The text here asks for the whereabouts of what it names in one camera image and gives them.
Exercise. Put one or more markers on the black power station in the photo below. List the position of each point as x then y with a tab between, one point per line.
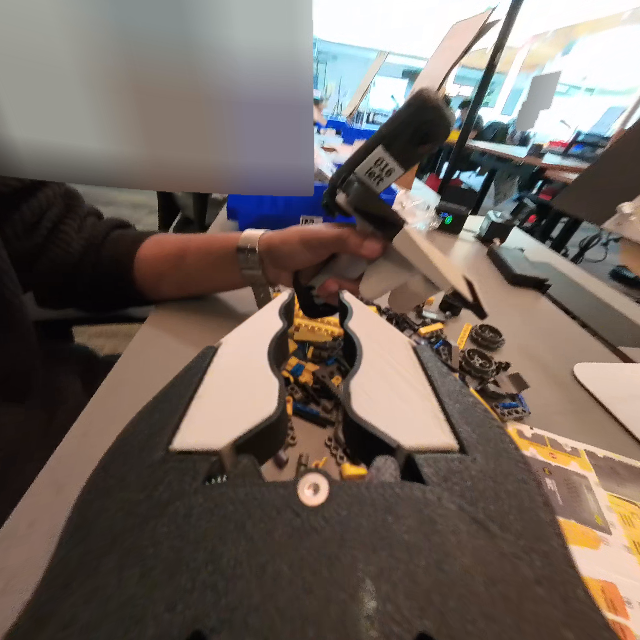
450	205

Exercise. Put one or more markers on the black desk pole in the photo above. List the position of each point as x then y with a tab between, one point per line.
480	90

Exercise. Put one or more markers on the black office chair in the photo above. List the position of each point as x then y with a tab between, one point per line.
185	210

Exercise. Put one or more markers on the black flat device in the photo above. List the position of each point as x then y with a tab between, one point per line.
520	272

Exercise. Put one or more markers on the brown cardboard sheet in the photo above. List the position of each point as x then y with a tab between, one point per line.
460	50

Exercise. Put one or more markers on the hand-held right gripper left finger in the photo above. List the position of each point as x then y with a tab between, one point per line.
235	390

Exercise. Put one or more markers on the dark grey sprocket wheel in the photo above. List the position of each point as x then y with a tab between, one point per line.
467	367
487	345

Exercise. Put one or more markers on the wooden background desk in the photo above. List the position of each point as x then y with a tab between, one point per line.
525	152

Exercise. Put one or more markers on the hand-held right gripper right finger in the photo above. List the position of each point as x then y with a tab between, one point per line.
395	395

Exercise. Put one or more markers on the silver wristwatch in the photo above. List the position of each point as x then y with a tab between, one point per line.
250	250

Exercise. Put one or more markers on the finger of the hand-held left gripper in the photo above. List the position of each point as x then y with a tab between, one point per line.
430	257
400	285

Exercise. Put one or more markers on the grey charger dock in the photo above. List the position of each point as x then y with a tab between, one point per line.
495	230

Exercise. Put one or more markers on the pile of building brick pieces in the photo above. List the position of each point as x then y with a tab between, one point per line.
310	370

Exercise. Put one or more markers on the clear plastic bag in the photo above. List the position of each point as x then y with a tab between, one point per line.
417	210

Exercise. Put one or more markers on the yellow grey sticker sheet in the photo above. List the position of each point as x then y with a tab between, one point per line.
575	490

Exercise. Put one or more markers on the blue plastic bin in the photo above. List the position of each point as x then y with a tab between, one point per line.
270	210

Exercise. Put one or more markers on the person's left forearm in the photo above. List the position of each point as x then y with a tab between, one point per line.
190	265

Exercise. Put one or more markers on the person's left hand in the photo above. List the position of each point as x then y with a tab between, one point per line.
300	250

